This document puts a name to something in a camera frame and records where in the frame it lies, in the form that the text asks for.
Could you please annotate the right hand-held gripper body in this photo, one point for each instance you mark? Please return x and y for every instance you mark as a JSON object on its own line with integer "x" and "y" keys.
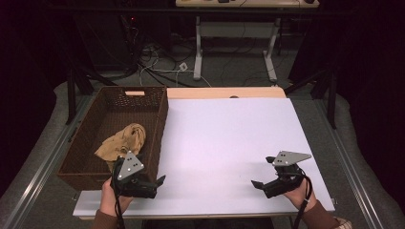
{"x": 286, "y": 181}

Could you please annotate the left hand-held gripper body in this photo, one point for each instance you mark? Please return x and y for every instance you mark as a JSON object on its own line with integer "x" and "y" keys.
{"x": 130, "y": 165}

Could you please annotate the tan pants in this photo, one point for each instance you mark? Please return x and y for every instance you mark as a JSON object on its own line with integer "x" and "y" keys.
{"x": 124, "y": 140}

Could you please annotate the brown woven basket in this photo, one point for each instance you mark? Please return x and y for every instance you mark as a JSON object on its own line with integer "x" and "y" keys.
{"x": 105, "y": 120}

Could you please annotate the person's right hand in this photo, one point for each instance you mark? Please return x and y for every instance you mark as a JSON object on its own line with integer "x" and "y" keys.
{"x": 302, "y": 197}

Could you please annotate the person's left hand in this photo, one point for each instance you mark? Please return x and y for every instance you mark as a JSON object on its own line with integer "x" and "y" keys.
{"x": 110, "y": 200}

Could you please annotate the black metal stand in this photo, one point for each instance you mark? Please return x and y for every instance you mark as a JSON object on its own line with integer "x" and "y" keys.
{"x": 71, "y": 95}
{"x": 332, "y": 101}

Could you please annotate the white power adapter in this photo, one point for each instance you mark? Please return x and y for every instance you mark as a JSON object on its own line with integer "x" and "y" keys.
{"x": 183, "y": 66}

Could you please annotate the black horizontal bar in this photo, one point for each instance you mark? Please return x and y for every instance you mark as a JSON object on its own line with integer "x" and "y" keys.
{"x": 127, "y": 12}

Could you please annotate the white-legged desk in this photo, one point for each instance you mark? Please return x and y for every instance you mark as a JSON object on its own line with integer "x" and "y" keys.
{"x": 254, "y": 4}

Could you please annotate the aluminium rail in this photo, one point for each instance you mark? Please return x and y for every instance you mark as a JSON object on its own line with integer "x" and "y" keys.
{"x": 41, "y": 171}
{"x": 350, "y": 165}

